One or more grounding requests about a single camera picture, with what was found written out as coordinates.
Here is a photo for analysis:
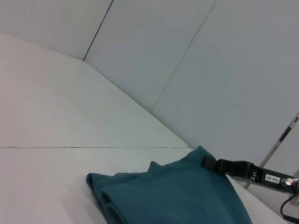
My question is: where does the teal blue shirt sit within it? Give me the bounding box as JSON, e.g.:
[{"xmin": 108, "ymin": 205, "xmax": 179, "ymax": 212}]
[{"xmin": 85, "ymin": 146, "xmax": 254, "ymax": 224}]

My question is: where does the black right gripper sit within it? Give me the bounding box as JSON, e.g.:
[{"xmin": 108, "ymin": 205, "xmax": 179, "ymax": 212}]
[{"xmin": 202, "ymin": 156, "xmax": 299, "ymax": 195}]

